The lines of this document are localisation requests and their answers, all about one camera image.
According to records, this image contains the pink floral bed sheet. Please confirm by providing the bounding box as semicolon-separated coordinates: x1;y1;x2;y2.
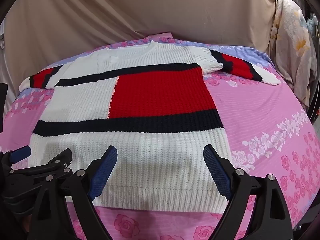
4;31;320;240

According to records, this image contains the pale floral blanket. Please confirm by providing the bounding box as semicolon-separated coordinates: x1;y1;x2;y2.
269;0;318;108

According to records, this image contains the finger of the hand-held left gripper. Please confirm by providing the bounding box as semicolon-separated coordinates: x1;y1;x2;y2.
10;148;73;180
2;146;32;167

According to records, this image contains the white red black knit sweater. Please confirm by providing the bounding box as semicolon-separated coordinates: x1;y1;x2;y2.
19;40;282;215

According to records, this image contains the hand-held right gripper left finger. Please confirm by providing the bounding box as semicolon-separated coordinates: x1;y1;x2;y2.
30;145;118;240

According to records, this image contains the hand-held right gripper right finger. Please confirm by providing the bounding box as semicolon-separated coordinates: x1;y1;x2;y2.
203;144;293;240

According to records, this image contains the beige backdrop cloth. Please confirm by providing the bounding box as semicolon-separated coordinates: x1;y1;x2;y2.
0;0;284;102

